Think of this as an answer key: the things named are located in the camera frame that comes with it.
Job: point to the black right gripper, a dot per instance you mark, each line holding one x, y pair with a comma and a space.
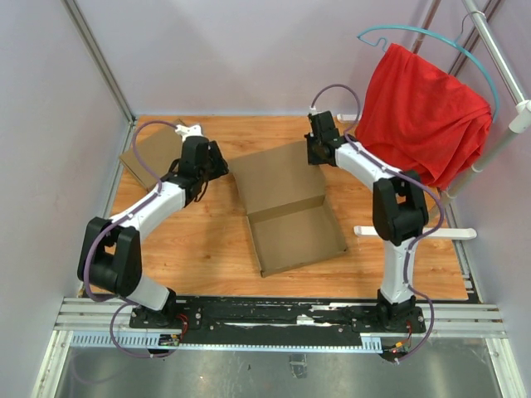
311, 158

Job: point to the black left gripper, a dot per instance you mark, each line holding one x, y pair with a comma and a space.
220, 163

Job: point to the brown cardboard box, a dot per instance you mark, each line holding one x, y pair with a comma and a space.
158, 146
289, 217

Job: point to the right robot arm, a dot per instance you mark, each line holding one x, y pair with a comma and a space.
399, 215

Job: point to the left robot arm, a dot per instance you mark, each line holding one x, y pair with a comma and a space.
111, 257

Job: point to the folded brown cardboard box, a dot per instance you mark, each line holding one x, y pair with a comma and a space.
158, 146

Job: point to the red cloth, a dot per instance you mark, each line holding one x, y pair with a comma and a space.
417, 117

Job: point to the teal clothes hanger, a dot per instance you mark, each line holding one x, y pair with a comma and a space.
383, 43

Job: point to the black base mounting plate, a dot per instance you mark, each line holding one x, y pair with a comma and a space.
281, 322

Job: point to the white clothes rack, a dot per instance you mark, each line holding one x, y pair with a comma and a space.
437, 199

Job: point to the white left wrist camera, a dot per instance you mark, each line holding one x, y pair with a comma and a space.
186, 132

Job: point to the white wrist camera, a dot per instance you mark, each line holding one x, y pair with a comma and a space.
186, 132
314, 110

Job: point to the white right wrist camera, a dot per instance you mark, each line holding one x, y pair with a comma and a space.
314, 110

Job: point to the grey slotted cable duct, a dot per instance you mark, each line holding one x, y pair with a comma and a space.
155, 340

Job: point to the aluminium frame rail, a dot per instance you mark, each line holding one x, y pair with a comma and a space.
468, 354

